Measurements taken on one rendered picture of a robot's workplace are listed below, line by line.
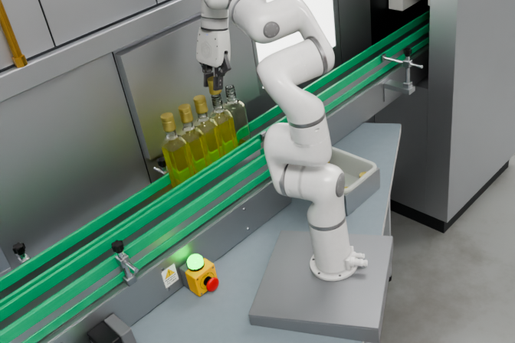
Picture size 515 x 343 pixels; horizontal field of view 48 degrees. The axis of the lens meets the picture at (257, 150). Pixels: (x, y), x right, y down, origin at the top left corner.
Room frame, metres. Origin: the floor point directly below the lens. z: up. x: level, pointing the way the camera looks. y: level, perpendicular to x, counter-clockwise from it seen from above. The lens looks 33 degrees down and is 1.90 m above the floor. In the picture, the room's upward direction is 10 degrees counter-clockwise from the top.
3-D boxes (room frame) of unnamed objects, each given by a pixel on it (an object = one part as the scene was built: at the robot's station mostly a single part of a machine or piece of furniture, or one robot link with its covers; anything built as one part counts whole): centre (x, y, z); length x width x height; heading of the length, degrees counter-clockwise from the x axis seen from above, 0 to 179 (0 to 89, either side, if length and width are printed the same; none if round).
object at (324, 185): (1.12, -0.13, 1.03); 0.13 x 0.10 x 0.16; 57
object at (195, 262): (1.16, 0.21, 0.84); 0.05 x 0.05 x 0.03
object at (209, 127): (1.47, 0.14, 0.99); 0.06 x 0.06 x 0.21; 41
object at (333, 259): (1.11, -0.16, 0.87); 0.16 x 0.13 x 0.15; 66
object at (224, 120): (1.51, 0.09, 0.99); 0.06 x 0.06 x 0.21; 39
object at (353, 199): (1.51, -0.21, 0.79); 0.27 x 0.17 x 0.08; 40
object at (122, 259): (1.07, 0.35, 0.94); 0.07 x 0.04 x 0.13; 40
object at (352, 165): (1.49, -0.23, 0.80); 0.22 x 0.17 x 0.09; 40
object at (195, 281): (1.16, 0.21, 0.79); 0.07 x 0.07 x 0.07; 40
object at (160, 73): (1.78, -0.02, 1.15); 0.90 x 0.03 x 0.34; 130
